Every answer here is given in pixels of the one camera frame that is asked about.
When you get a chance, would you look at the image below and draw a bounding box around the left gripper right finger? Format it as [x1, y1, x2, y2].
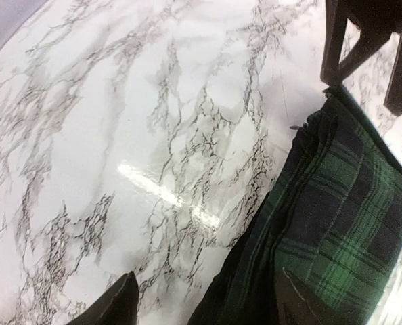
[275, 269, 326, 324]

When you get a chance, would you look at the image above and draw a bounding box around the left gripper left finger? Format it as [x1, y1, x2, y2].
[68, 272, 139, 325]

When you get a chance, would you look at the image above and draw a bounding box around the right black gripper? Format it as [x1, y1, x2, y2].
[320, 0, 402, 116]

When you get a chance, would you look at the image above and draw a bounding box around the dark green plaid garment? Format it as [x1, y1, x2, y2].
[189, 86, 402, 324]

